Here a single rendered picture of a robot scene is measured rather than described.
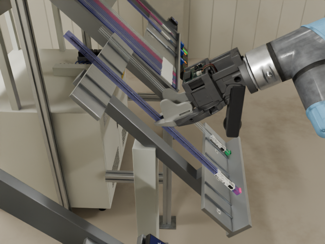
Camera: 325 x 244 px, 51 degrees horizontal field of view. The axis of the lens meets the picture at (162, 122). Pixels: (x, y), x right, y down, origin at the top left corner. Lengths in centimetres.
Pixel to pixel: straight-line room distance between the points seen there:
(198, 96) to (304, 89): 18
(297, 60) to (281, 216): 136
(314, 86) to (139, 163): 48
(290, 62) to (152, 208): 58
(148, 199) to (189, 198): 93
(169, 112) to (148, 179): 30
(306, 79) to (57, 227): 49
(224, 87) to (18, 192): 40
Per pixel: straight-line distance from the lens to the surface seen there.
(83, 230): 64
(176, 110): 65
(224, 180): 78
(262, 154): 225
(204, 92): 62
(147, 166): 88
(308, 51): 60
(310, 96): 58
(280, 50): 61
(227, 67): 63
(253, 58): 61
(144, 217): 103
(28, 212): 64
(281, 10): 357
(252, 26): 352
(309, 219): 193
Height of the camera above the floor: 135
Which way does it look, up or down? 33 degrees down
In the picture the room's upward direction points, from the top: straight up
